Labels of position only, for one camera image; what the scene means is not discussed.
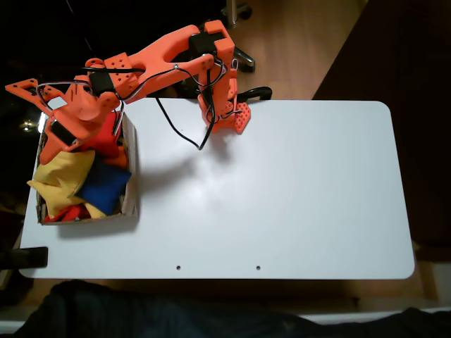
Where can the blue bean bag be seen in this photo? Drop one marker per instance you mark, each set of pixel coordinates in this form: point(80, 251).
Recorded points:
point(104, 190)

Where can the person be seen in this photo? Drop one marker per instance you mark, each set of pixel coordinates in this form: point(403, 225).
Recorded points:
point(141, 313)

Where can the orange bean bag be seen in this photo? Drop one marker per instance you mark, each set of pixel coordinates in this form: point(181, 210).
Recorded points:
point(118, 160)

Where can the black table clamp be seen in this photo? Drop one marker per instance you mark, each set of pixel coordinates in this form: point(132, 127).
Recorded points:
point(31, 257)

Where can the yellow bean bag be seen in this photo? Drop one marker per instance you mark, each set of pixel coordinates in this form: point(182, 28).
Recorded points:
point(53, 200)
point(67, 169)

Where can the cardboard box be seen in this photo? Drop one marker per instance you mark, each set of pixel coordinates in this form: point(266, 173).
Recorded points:
point(129, 197)

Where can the office chair base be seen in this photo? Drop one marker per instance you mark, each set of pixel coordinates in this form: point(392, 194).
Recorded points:
point(243, 56)

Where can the orange camera mount with camera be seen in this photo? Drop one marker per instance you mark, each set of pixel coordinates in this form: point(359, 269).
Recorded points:
point(30, 91)

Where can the black base clamp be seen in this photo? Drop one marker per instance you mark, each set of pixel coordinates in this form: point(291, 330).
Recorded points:
point(259, 92)

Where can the small red bean bag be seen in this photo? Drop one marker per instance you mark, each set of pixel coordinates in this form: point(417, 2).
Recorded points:
point(72, 213)

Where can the large red bean bag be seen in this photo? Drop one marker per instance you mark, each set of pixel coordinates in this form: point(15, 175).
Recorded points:
point(105, 137)

